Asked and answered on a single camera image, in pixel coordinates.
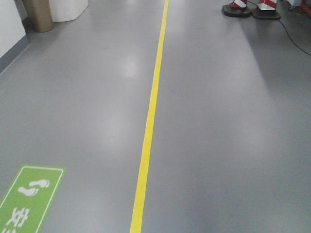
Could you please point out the yellow floor line tape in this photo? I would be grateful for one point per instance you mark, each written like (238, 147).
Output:
(143, 173)

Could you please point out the red white traffic cone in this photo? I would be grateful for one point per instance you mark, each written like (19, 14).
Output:
(237, 8)

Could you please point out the white foam block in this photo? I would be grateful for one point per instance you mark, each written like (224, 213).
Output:
(67, 10)

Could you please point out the brown cardboard tube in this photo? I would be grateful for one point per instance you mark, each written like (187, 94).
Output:
(39, 13)

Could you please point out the green safety floor sticker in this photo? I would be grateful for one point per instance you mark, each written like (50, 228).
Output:
(25, 206)

